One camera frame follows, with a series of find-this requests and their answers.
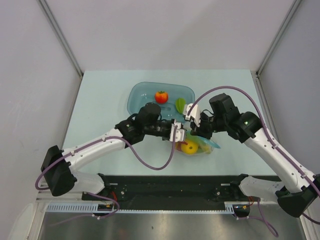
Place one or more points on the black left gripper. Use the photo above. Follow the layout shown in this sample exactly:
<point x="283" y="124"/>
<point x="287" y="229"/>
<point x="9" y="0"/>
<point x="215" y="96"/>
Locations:
<point x="169" y="123"/>

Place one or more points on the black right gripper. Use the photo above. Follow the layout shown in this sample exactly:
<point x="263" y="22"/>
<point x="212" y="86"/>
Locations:
<point x="199" y="131"/>

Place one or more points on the clear zip top bag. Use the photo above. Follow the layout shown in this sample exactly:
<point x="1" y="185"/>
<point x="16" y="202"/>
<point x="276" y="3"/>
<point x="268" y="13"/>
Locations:
<point x="209" y="141"/>

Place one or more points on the yellow orange fruit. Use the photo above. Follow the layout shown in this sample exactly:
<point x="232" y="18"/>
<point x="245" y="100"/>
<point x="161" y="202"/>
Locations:
<point x="189" y="147"/>

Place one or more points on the green star fruit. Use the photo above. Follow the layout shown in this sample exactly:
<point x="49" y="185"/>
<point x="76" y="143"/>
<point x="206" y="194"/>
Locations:
<point x="180" y="105"/>

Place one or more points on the yellow banana bunch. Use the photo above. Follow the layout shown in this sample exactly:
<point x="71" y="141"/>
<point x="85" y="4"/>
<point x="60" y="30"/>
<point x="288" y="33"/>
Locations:
<point x="204" y="149"/>

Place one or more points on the red chili pepper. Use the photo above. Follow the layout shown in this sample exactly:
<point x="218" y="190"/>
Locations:
<point x="178" y="146"/>

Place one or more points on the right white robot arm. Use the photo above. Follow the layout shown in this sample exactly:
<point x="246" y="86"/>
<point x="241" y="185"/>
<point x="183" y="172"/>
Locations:
<point x="297" y="188"/>

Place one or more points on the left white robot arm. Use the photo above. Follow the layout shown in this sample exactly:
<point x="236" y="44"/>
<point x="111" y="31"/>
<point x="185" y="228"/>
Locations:
<point x="60" y="168"/>

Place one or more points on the blue plastic food tub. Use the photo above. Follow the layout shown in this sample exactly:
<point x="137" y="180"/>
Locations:
<point x="144" y="92"/>

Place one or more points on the red tomato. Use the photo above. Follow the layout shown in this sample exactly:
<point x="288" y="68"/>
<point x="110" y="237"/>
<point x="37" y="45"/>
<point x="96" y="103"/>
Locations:
<point x="161" y="97"/>

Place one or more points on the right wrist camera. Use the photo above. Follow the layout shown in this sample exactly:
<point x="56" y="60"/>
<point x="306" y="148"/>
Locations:
<point x="192" y="113"/>

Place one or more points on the right aluminium frame post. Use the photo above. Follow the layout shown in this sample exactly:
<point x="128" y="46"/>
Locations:
<point x="279" y="35"/>

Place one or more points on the aluminium frame post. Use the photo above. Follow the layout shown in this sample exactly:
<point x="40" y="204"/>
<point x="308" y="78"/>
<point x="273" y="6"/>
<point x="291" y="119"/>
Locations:
<point x="55" y="26"/>
<point x="279" y="35"/>

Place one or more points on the left aluminium frame post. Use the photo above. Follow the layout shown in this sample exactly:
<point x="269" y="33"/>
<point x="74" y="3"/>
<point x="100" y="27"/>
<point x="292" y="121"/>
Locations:
<point x="55" y="26"/>

